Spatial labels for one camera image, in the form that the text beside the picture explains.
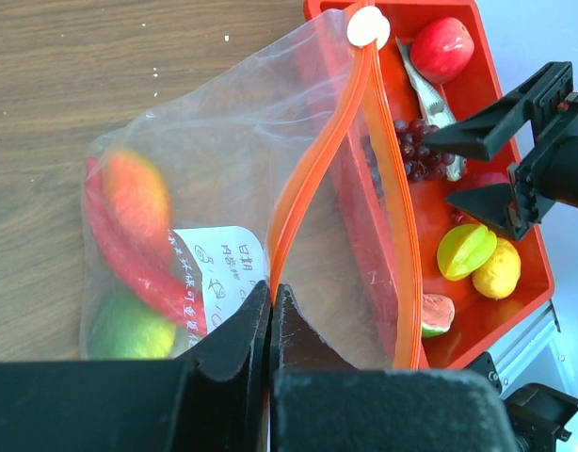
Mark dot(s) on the watermelon slice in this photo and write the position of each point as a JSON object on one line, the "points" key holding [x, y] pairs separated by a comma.
{"points": [[438, 313]]}

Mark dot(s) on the grey toy fish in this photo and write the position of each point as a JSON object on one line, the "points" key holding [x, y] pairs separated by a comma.
{"points": [[434, 109]]}

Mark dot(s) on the red chili pepper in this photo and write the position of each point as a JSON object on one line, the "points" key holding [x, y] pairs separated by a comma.
{"points": [[141, 273]]}

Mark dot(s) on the yellow star fruit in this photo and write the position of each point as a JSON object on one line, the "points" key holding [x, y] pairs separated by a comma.
{"points": [[464, 249]]}

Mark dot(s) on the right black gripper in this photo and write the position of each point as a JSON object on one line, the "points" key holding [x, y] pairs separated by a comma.
{"points": [[547, 175]]}

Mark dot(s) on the purple grape bunch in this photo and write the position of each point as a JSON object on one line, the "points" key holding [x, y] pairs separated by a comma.
{"points": [[420, 162]]}

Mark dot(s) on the red plastic tray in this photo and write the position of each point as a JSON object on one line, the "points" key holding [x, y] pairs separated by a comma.
{"points": [[480, 321]]}

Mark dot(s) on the red apple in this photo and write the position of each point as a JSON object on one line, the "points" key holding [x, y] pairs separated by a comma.
{"points": [[442, 50]]}

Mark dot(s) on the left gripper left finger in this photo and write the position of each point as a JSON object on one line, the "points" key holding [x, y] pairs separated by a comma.
{"points": [[207, 399]]}

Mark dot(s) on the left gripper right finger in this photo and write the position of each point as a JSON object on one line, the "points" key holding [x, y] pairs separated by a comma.
{"points": [[319, 402]]}

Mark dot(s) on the yellow green mango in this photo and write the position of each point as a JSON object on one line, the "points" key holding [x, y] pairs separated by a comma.
{"points": [[125, 327]]}

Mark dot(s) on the clear zip top bag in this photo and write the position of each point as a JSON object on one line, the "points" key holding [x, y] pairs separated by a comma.
{"points": [[247, 159]]}

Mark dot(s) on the yellow lemon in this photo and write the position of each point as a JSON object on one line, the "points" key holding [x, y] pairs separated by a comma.
{"points": [[499, 276]]}

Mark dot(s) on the orange peach fruit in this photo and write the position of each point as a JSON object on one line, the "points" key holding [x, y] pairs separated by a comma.
{"points": [[139, 198]]}

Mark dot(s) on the red pomegranate fruit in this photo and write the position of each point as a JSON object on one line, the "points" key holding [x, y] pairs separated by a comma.
{"points": [[491, 178]]}

